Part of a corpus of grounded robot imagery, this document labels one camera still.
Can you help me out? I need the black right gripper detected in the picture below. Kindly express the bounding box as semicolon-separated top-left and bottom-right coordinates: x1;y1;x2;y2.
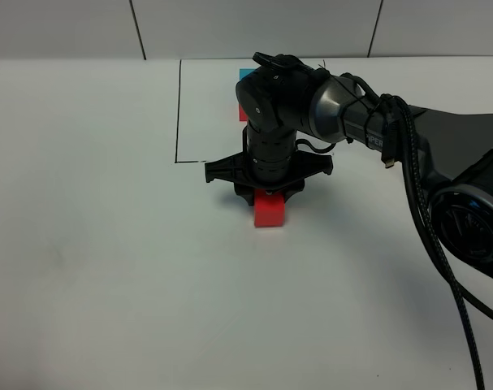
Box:
205;125;333;206

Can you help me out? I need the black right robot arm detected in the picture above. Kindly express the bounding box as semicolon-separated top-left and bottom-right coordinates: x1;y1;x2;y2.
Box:
205;53;493;279

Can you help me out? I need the red template cube block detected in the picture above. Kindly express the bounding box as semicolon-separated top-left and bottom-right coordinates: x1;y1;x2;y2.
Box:
239;106;248;122

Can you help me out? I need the blue template cube block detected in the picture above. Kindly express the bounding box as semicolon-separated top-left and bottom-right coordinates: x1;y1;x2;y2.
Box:
239;68;255;80

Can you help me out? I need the black zip tie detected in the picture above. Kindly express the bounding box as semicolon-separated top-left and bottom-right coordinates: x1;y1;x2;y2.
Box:
305;65;381;118

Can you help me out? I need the black right braided cable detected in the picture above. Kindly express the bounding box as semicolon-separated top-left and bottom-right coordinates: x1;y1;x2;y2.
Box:
379;93;493;390

